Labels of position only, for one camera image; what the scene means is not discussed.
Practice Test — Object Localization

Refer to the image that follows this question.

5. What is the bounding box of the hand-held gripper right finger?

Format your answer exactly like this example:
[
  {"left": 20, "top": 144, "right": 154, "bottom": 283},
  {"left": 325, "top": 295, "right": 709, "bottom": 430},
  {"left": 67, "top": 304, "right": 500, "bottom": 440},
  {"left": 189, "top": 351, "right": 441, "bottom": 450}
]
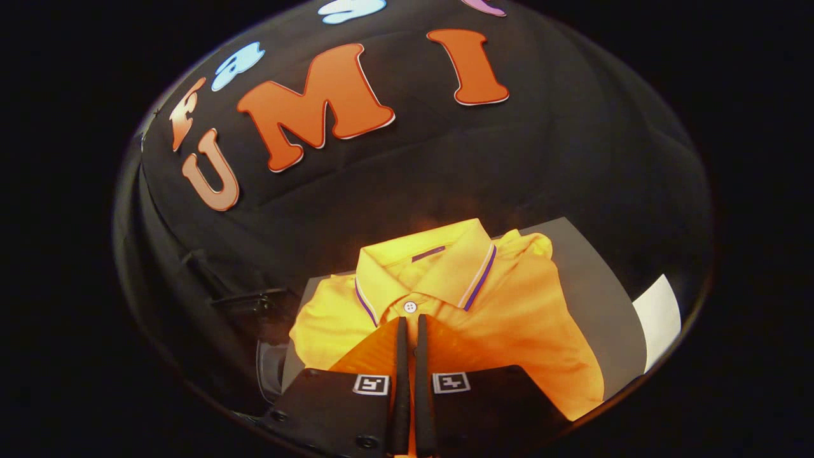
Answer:
[{"left": 417, "top": 314, "right": 573, "bottom": 458}]

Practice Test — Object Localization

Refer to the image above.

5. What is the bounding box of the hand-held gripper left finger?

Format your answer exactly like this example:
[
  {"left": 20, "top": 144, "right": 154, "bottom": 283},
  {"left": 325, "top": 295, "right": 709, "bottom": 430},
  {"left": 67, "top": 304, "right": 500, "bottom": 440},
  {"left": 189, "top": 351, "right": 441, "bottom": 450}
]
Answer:
[{"left": 261, "top": 316, "right": 410, "bottom": 458}]

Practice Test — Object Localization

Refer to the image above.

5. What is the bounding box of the yellow polo shirt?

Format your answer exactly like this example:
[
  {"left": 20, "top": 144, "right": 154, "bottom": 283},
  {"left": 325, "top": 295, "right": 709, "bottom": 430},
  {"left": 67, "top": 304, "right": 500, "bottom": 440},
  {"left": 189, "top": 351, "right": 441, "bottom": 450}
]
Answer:
[{"left": 289, "top": 218, "right": 605, "bottom": 422}]

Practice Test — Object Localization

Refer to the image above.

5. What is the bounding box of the grey washing machine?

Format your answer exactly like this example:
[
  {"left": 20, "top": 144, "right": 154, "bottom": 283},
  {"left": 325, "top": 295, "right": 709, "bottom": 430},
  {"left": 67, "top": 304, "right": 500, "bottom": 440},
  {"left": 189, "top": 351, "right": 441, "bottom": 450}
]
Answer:
[{"left": 210, "top": 286, "right": 303, "bottom": 414}]

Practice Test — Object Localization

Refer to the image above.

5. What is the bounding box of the black backdrop cloth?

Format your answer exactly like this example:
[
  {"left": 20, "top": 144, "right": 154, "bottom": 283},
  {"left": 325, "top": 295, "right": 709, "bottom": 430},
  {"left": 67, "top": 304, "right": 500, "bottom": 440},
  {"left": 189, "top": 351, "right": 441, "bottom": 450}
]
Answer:
[{"left": 114, "top": 0, "right": 713, "bottom": 414}]

